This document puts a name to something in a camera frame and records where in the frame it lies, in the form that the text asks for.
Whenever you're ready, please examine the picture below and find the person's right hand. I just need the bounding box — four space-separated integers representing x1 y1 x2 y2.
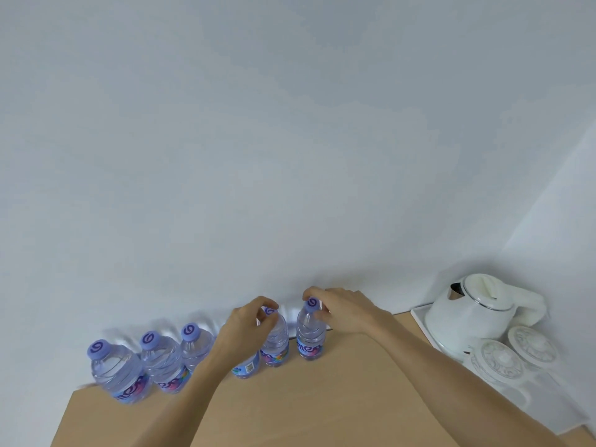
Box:
302 287 397 338

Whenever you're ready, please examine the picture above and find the person's left hand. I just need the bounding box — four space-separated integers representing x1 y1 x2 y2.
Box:
212 296 280 368

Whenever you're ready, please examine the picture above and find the white tray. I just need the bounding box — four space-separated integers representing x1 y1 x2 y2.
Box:
410 302 592 436

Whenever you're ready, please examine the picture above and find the white cup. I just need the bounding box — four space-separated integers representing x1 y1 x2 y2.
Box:
506 324 559 371
469 338 528 388

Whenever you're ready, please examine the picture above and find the person's right forearm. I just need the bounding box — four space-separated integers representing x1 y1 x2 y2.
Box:
368 316 569 447

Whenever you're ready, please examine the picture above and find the clear water bottle purple cap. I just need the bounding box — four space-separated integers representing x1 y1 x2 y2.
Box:
87 339 152 405
258 305 291 368
139 332 192 395
231 351 261 380
180 323 216 374
296 297 330 361

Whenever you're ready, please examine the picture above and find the person's left forearm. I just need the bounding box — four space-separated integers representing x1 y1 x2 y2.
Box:
135 353 243 447

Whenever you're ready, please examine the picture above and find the wooden table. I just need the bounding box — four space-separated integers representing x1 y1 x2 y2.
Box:
51 311 596 447

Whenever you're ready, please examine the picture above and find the white electric kettle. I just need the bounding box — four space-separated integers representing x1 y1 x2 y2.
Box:
424 273 550 364

